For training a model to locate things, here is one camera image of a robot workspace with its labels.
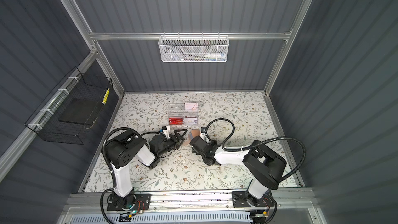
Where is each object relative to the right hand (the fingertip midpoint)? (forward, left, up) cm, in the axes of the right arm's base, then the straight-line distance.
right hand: (202, 143), depth 90 cm
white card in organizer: (+16, +8, 0) cm, 18 cm away
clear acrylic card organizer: (+21, +13, +1) cm, 25 cm away
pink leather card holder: (+5, +5, +3) cm, 8 cm away
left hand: (+4, +10, +4) cm, 11 cm away
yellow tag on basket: (+16, +52, +25) cm, 60 cm away
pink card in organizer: (+24, +8, +6) cm, 26 cm away
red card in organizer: (+17, +18, 0) cm, 25 cm away
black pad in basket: (+4, +59, +27) cm, 65 cm away
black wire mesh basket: (+16, +63, +33) cm, 73 cm away
